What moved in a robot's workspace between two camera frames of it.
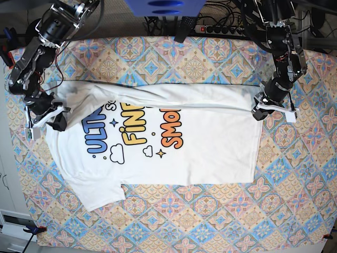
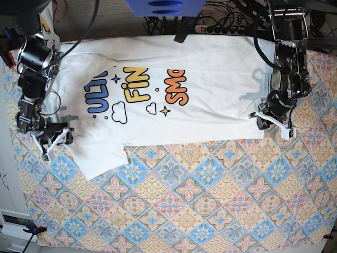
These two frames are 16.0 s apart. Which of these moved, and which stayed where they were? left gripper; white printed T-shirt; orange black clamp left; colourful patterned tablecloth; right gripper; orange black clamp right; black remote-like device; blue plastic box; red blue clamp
Moved: white printed T-shirt; left gripper; right gripper
Stayed: orange black clamp left; colourful patterned tablecloth; orange black clamp right; red blue clamp; black remote-like device; blue plastic box
